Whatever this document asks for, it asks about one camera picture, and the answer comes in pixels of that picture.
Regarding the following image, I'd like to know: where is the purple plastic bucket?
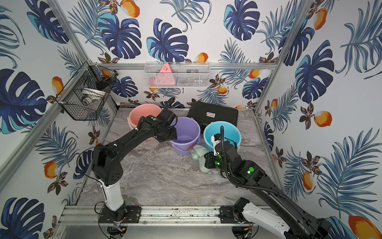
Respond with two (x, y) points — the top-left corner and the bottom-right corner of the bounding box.
(170, 117), (201, 156)

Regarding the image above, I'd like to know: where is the turquoise plastic bucket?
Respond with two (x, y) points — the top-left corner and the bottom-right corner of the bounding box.
(203, 120), (242, 153)

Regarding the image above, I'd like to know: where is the pink plastic bucket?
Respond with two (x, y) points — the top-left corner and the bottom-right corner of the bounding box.
(128, 104), (162, 143)

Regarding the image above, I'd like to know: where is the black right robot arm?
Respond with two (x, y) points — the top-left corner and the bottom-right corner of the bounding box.
(205, 140), (331, 239)

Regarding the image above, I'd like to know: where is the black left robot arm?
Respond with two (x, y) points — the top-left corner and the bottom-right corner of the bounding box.
(91, 109), (177, 212)

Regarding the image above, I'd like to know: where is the black plastic tool case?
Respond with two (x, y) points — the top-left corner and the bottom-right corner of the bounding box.
(187, 101), (238, 131)

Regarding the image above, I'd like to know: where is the pink triangular object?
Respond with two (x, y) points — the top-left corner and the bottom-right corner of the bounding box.
(153, 63), (176, 86)

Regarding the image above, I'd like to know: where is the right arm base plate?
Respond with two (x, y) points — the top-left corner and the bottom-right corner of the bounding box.
(217, 206), (253, 224)

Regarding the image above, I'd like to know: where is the white wire shelf basket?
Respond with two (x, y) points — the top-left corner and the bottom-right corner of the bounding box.
(144, 62), (211, 88)

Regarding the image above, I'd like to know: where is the black wire basket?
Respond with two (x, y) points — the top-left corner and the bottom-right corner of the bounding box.
(55, 62), (118, 121)

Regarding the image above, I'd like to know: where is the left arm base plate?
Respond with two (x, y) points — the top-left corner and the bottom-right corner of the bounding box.
(98, 205), (142, 224)

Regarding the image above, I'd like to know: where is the aluminium front rail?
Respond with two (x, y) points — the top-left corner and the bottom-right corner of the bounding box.
(58, 205), (303, 227)

